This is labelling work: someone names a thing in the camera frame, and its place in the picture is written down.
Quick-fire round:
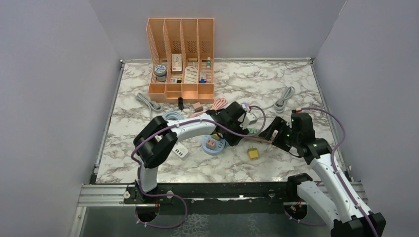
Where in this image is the pink plug adapter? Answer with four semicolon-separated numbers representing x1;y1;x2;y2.
193;102;204;113
206;138;217;150

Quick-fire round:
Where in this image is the green plug adapter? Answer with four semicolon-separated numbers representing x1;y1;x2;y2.
248;127;257;134

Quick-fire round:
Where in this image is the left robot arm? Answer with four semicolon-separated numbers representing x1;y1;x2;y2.
131;102;255;203

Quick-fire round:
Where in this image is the round blue power strip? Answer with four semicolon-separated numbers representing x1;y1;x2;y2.
201;135;227;156

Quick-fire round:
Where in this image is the pink power strip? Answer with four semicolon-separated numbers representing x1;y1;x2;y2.
244;130;278;144

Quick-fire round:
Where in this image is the orange file organizer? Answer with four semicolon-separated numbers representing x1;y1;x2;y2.
146;18;215;104

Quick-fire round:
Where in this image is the yellow plug adapter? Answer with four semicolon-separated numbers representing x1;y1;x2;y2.
247;147;260;160
211;133;222;141

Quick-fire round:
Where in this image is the grey cable of purple strip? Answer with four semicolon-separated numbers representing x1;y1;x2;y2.
260;86;296;114

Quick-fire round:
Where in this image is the black cylinder object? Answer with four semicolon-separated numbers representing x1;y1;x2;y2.
177;97;184;111

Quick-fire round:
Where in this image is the red white box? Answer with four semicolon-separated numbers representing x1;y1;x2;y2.
171;53;183;74

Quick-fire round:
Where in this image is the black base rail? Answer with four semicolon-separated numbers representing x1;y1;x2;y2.
123;182;309;219

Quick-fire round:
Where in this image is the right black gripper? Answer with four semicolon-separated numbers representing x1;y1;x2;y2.
259;116;300;152

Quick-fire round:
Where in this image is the grey cable of white strip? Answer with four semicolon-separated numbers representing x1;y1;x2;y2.
135;92;164;120

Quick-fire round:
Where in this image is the small bottle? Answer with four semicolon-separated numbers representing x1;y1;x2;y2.
206;57;212;70

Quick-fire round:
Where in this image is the white blister pack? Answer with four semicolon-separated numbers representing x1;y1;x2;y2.
184;66;199;83

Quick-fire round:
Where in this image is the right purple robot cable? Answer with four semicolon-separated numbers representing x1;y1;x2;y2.
284;107;379;237

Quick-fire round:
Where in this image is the pink plug adapter back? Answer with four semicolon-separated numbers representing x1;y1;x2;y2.
193;102;204;113

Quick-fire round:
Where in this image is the round blue patterned tin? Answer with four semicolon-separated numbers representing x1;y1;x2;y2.
154;64;168;82

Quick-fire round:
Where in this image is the white power strip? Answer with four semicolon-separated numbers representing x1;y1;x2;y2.
172;143;189;158

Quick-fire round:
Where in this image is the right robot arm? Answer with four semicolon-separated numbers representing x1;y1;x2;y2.
260;110;386;237

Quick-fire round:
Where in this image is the coiled pink cable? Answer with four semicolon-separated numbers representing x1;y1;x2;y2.
190;97;228;118

